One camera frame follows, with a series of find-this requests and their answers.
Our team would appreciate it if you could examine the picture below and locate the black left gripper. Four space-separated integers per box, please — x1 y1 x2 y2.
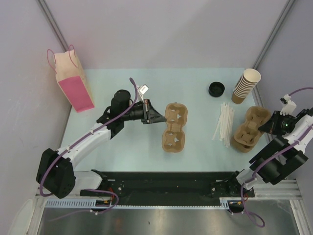
121 99 166 124

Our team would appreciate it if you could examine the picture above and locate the stack of black cup lids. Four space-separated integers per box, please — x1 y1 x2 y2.
208 81 225 97

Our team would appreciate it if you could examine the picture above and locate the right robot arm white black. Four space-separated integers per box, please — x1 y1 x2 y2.
225 109 313 196

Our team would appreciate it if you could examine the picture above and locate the stack of paper cups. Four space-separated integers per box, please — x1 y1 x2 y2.
231 69 261 104

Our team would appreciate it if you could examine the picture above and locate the white slotted cable duct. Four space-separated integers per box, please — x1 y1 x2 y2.
45 199 229 210

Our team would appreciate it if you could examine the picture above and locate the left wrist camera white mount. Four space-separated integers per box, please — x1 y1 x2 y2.
136 84 149 102

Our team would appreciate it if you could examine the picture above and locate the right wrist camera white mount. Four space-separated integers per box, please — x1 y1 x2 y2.
280 94 296 116

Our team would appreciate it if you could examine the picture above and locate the pink and beige paper bag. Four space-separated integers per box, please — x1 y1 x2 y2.
46 45 95 113

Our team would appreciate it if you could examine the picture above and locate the brown cardboard cup carrier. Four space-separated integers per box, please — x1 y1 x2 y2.
162 102 188 153

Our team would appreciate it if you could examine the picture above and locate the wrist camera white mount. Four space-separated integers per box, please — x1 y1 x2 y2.
136 84 149 102
280 94 296 116

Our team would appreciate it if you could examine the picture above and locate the bundle of white wrapped straws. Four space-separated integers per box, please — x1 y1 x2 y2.
212 102 235 148

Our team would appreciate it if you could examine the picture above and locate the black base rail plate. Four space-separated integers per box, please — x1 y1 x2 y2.
80 170 241 206

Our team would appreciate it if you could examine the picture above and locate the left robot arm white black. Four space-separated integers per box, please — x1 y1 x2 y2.
36 90 166 199

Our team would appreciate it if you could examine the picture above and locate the stack of brown cup carriers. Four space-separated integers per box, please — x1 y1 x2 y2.
230 106 271 153

